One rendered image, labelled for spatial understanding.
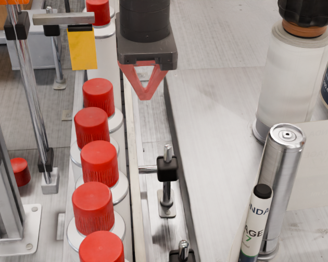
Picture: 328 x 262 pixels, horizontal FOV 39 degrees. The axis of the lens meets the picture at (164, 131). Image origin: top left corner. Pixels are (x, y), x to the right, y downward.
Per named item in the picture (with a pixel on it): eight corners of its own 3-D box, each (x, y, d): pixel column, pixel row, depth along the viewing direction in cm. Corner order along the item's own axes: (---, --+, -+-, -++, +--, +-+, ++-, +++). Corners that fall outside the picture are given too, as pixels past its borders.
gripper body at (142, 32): (166, 23, 60) (168, -34, 55) (177, 66, 52) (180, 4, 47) (116, 25, 59) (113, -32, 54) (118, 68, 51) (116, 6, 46)
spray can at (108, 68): (122, 121, 77) (115, 7, 64) (91, 123, 77) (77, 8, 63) (121, 103, 81) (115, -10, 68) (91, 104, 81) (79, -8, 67)
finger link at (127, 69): (166, 77, 65) (168, 15, 59) (173, 108, 59) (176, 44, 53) (117, 79, 64) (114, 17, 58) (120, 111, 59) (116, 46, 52)
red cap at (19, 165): (35, 174, 75) (32, 160, 72) (22, 189, 72) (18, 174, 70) (17, 169, 75) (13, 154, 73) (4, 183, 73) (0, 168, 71)
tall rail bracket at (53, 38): (89, 84, 94) (80, 9, 83) (52, 86, 93) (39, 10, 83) (89, 75, 96) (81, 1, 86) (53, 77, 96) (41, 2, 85)
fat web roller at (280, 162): (282, 259, 57) (317, 147, 45) (247, 262, 57) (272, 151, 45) (272, 230, 61) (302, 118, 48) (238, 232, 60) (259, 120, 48)
